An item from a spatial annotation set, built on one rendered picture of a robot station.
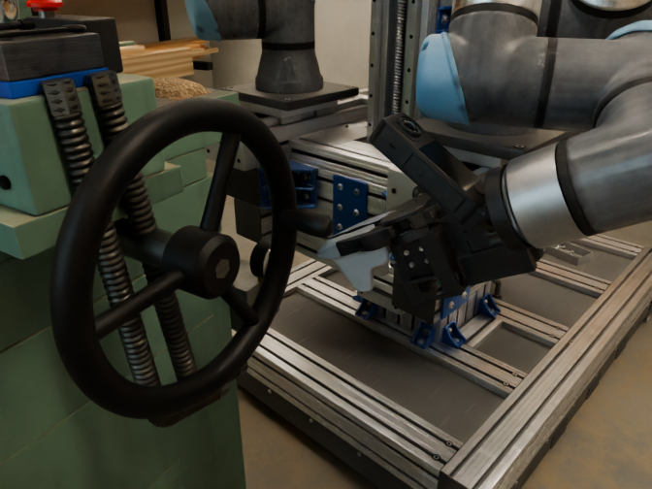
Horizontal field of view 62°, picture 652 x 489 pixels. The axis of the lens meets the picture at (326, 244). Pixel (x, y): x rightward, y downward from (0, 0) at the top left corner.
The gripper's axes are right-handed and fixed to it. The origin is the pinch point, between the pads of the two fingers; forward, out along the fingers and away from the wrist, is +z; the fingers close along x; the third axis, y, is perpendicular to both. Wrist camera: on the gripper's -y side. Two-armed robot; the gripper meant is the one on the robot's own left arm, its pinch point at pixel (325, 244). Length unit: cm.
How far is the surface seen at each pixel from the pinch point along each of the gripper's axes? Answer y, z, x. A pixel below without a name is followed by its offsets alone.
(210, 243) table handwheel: -5.8, 1.4, -12.3
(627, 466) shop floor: 89, 6, 73
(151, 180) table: -13.3, 8.7, -9.0
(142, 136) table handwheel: -15.2, -2.9, -16.9
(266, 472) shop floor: 52, 68, 27
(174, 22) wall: -140, 255, 265
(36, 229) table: -13.0, 8.9, -21.2
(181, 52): -31.8, 26.9, 21.5
